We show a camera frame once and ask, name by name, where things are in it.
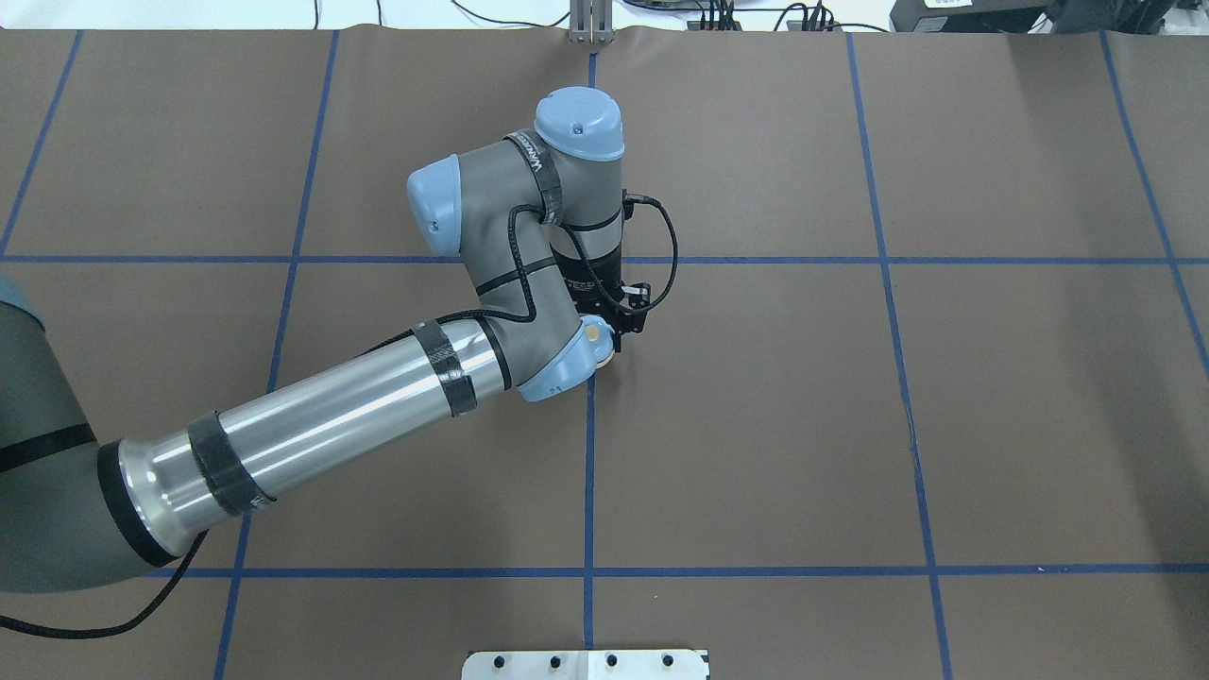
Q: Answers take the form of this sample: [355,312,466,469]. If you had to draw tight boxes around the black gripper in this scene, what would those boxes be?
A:
[553,244,654,352]

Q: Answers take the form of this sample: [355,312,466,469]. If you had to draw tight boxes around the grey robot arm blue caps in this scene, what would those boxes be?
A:
[1,86,656,593]

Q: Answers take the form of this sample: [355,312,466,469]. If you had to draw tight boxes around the black power strip left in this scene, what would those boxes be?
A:
[687,1,741,33]

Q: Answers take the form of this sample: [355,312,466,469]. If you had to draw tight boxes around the black power strip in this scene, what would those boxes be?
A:
[773,1,841,33]
[687,1,741,33]

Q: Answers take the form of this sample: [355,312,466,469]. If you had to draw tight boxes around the black power strip right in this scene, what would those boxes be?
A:
[773,1,841,33]

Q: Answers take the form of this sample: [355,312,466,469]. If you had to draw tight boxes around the brown table mat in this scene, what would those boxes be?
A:
[2,25,1207,679]

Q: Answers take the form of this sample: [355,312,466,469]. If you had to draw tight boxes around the white metal mounting plate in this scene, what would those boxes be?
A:
[459,649,711,679]

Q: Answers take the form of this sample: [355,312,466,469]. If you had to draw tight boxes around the black equipment box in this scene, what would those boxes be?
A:
[889,1,1207,36]

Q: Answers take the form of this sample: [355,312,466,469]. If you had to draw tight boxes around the grey aluminium camera post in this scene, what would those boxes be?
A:
[569,0,617,44]

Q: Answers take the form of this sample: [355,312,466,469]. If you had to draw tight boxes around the black cable on table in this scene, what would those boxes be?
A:
[451,0,571,28]

